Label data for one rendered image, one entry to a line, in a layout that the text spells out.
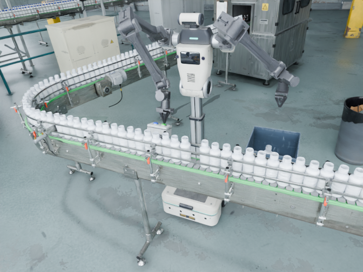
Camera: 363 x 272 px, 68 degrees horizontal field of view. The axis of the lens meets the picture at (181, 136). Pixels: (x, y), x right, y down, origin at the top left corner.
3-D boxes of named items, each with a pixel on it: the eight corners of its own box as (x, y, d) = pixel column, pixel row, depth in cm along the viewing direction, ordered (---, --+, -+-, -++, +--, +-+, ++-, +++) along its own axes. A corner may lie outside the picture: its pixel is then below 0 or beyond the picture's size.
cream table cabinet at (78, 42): (108, 70, 617) (95, 14, 553) (125, 75, 581) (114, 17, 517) (64, 86, 550) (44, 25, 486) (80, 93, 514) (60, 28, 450)
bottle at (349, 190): (341, 198, 125) (351, 171, 116) (343, 190, 129) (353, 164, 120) (355, 203, 122) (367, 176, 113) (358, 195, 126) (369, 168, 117)
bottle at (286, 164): (283, 189, 132) (288, 163, 123) (273, 182, 137) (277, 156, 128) (291, 183, 135) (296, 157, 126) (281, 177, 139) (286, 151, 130)
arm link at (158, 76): (135, 16, 142) (119, 25, 146) (133, 20, 138) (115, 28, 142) (172, 81, 167) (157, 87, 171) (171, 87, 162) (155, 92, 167)
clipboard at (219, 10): (216, 19, 489) (216, 0, 472) (227, 20, 476) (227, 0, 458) (215, 20, 487) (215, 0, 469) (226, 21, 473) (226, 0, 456)
